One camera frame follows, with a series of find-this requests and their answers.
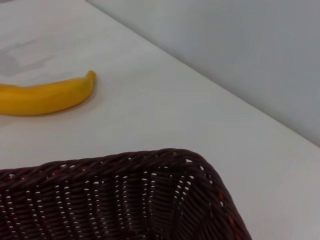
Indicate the yellow banana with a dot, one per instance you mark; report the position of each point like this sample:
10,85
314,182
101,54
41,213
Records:
45,98

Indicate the black woven plastic basket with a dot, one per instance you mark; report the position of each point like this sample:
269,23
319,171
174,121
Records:
112,200

